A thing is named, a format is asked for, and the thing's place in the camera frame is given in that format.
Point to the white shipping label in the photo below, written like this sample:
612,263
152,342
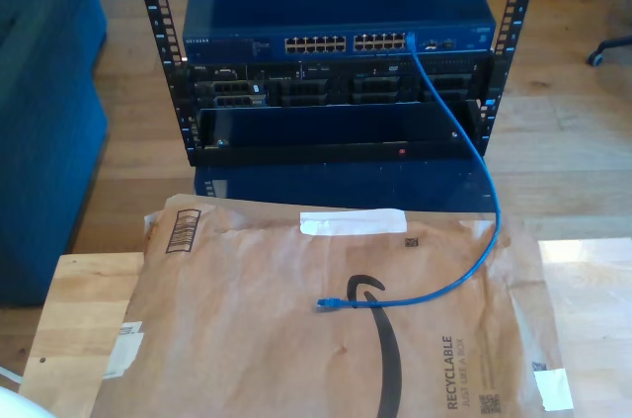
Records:
123,349

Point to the brown paper mailer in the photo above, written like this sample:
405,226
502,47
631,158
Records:
247,314

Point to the black rack server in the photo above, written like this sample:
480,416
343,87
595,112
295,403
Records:
340,87

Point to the short white tape piece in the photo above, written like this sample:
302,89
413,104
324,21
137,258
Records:
555,388

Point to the long white tape strip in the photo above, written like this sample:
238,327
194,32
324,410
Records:
345,221

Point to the black office chair base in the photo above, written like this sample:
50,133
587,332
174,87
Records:
596,59

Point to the blue sofa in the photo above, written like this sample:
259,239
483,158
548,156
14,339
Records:
44,141

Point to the black open rack frame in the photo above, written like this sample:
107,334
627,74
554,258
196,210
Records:
154,18

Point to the black rack shelf tray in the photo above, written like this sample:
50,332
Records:
321,155

